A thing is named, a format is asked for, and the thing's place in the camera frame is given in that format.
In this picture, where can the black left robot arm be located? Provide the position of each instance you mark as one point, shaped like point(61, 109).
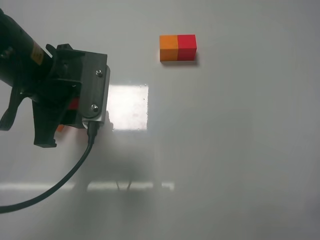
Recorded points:
point(12, 39)

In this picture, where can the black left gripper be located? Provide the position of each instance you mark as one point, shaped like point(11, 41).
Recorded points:
point(54, 79)

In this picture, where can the red template block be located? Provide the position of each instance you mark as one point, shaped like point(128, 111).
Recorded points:
point(187, 47)

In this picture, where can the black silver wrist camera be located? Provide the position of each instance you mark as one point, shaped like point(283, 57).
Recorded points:
point(95, 79)

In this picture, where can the orange template block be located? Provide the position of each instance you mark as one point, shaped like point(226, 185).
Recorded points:
point(168, 48)

